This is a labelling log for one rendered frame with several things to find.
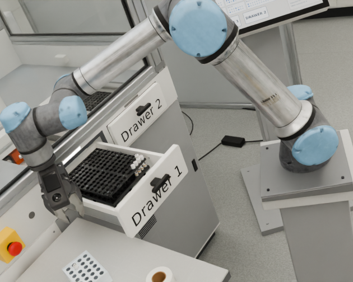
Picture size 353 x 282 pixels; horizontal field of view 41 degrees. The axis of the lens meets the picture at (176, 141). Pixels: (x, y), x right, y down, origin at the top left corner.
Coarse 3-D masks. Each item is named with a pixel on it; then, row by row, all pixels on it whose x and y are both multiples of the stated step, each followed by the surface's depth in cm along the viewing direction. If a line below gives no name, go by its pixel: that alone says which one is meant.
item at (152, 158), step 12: (96, 144) 161; (108, 144) 157; (84, 156) 157; (144, 156) 148; (156, 156) 144; (72, 168) 154; (72, 204) 141; (84, 204) 137; (96, 204) 133; (96, 216) 136; (108, 216) 132
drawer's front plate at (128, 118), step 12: (156, 84) 176; (144, 96) 171; (156, 96) 176; (132, 108) 167; (156, 108) 177; (120, 120) 163; (132, 120) 168; (120, 132) 164; (132, 132) 169; (120, 144) 165
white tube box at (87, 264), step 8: (80, 256) 132; (88, 256) 131; (72, 264) 131; (80, 264) 130; (88, 264) 129; (96, 264) 128; (64, 272) 128; (72, 272) 129; (80, 272) 129; (88, 272) 126; (96, 272) 125; (104, 272) 125; (72, 280) 125; (80, 280) 125; (88, 280) 124; (96, 280) 123; (104, 280) 124; (112, 280) 126
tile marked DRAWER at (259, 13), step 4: (256, 8) 181; (260, 8) 181; (264, 8) 181; (244, 12) 181; (248, 12) 181; (252, 12) 181; (256, 12) 181; (260, 12) 181; (264, 12) 180; (244, 16) 181; (248, 16) 181; (252, 16) 181; (256, 16) 181; (260, 16) 181; (264, 16) 180; (268, 16) 180; (244, 20) 181; (248, 20) 181; (252, 20) 181; (256, 20) 181
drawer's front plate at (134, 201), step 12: (168, 156) 136; (180, 156) 141; (156, 168) 132; (168, 168) 137; (180, 168) 142; (144, 180) 130; (180, 180) 142; (132, 192) 127; (144, 192) 130; (168, 192) 138; (120, 204) 124; (132, 204) 126; (144, 204) 130; (156, 204) 135; (120, 216) 123; (132, 216) 127; (144, 216) 131; (132, 228) 128
